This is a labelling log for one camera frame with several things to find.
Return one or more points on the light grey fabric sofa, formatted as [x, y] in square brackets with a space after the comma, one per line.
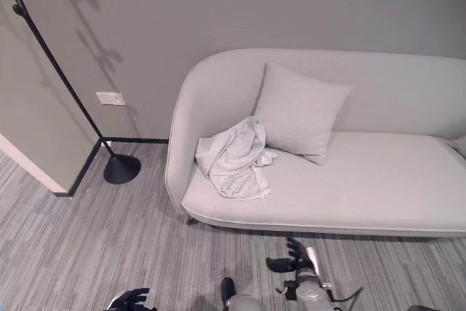
[364, 180]

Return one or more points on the silver robot leg with foot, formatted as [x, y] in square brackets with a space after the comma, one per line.
[234, 296]

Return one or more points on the light grey square cushion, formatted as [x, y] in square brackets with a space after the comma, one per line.
[298, 110]

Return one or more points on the black sofa leg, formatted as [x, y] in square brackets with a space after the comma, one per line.
[190, 221]

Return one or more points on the black standing clothes rack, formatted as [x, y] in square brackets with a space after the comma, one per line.
[54, 67]

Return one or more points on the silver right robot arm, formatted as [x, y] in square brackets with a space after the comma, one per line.
[313, 291]

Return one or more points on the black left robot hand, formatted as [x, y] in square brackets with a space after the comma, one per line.
[127, 300]

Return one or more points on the white wall socket plate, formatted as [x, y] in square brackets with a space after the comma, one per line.
[110, 98]

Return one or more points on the light grey crumpled garment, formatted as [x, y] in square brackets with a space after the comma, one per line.
[233, 165]

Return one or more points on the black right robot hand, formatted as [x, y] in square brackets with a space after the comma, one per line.
[291, 258]

